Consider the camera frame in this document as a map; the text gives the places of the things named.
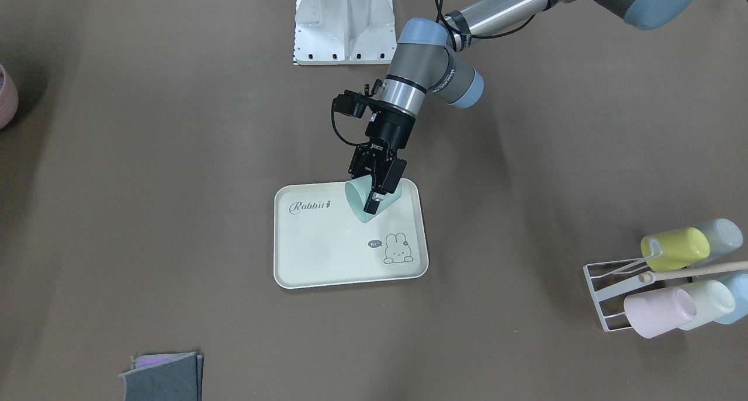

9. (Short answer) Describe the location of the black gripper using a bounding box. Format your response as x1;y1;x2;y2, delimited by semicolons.
348;110;415;215

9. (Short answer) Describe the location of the sage green cup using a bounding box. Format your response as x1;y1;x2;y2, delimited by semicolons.
344;175;403;223

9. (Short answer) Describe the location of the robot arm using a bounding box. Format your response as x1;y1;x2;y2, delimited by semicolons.
331;0;694;222

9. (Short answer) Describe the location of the cream rabbit tray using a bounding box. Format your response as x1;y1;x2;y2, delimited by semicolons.
273;179;428;289

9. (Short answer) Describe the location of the pink cup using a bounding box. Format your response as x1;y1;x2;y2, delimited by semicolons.
624;287;697;338

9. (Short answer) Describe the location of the yellow cup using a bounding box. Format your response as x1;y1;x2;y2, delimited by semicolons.
639;226;711;272

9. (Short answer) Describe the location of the grey blue cup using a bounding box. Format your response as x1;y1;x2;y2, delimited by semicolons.
693;218;743;267

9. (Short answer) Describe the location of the pale cream green cup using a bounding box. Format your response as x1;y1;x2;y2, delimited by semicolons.
679;279;736;331

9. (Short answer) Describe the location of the light blue cup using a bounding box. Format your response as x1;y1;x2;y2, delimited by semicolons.
715;271;747;326

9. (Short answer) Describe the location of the grey folded cloth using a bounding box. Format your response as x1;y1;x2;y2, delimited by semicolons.
119;351;204;400

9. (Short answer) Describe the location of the pink ribbed bowl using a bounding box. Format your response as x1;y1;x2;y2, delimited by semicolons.
1;65;19;129

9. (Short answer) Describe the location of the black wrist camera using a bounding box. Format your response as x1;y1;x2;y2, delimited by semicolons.
331;90;372;119

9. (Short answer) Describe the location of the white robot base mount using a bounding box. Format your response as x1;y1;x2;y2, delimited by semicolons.
292;0;396;65

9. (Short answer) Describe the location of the white wire cup rack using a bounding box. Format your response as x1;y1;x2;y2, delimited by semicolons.
582;258;652;332

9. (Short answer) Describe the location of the wooden rack handle rod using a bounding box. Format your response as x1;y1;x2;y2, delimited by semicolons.
638;261;748;284

